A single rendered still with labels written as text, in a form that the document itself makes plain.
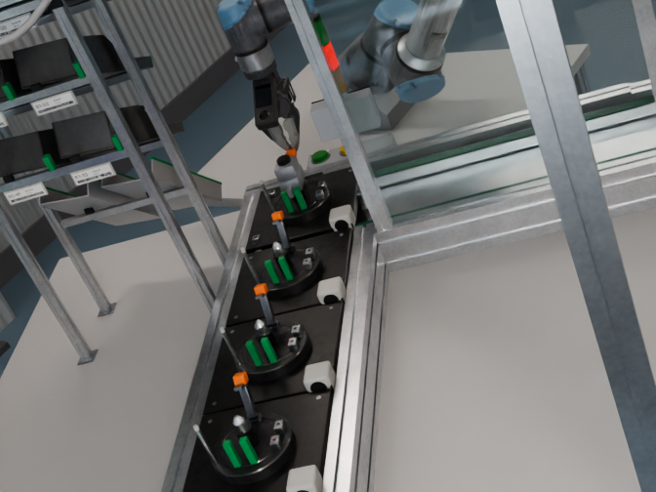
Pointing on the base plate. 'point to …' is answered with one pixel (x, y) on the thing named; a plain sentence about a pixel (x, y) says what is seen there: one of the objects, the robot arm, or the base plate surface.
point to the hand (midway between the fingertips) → (292, 149)
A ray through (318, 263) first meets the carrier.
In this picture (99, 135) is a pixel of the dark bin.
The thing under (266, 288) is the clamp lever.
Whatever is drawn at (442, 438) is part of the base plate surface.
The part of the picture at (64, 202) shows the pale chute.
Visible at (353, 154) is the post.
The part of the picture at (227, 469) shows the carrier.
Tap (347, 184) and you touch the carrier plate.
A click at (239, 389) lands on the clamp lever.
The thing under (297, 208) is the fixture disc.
